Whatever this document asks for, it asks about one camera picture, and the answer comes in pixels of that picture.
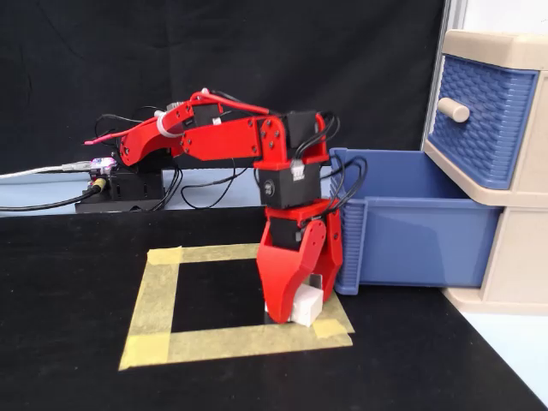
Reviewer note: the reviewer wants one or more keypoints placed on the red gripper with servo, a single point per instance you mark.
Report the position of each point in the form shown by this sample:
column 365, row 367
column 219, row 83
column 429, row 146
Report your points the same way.
column 286, row 233

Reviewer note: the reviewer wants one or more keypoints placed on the white cube block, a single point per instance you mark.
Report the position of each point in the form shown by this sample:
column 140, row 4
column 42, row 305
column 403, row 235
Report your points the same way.
column 307, row 306

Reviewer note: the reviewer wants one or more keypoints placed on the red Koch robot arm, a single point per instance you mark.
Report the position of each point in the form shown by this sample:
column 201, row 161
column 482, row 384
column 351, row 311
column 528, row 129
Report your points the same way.
column 222, row 141

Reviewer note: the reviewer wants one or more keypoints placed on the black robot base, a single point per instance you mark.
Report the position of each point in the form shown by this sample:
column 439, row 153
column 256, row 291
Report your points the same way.
column 128, row 192

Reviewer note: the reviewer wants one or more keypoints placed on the beige plastic drawer cabinet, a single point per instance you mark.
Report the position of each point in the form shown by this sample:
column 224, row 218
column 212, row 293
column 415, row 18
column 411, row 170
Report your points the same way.
column 526, row 240

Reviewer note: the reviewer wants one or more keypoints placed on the yellow masking tape strip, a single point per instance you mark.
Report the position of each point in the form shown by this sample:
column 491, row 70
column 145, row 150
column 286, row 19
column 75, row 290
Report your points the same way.
column 336, row 317
column 152, row 299
column 214, row 252
column 240, row 344

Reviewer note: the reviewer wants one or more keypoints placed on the black table mat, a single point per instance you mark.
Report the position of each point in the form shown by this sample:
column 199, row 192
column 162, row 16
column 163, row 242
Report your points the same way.
column 85, row 299

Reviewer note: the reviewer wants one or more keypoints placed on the controller board with red LED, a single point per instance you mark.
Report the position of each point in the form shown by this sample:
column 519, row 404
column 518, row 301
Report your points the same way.
column 102, row 166

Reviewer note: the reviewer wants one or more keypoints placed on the black cloth backdrop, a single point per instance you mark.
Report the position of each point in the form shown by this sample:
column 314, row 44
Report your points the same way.
column 214, row 51

